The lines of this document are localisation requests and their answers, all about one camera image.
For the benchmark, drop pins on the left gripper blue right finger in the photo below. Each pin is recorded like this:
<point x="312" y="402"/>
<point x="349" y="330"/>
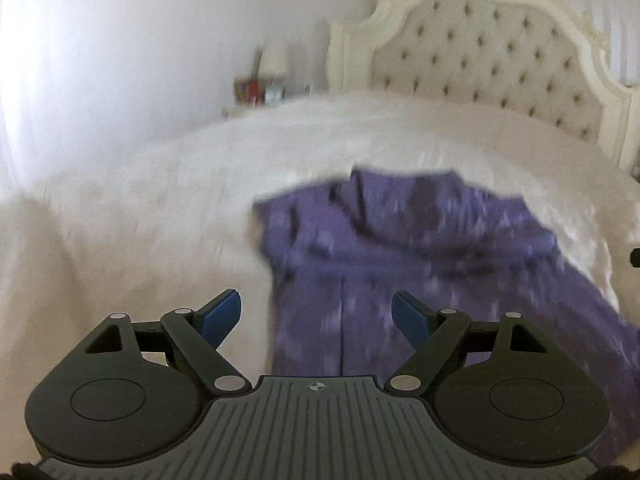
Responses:
<point x="413" y="318"/>

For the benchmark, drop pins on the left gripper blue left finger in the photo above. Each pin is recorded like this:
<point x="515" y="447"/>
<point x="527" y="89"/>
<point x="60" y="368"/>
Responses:
<point x="219" y="316"/>

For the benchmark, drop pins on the purple patterned garment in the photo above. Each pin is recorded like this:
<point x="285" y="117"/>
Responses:
<point x="338" y="252"/>

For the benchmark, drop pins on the cream bedspread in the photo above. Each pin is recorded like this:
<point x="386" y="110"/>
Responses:
<point x="174" y="225"/>

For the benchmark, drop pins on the cream tufted headboard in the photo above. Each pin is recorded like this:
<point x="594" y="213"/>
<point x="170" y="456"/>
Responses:
<point x="538" y="58"/>

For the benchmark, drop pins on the white table lamp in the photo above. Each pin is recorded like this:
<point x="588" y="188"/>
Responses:
<point x="274" y="64"/>

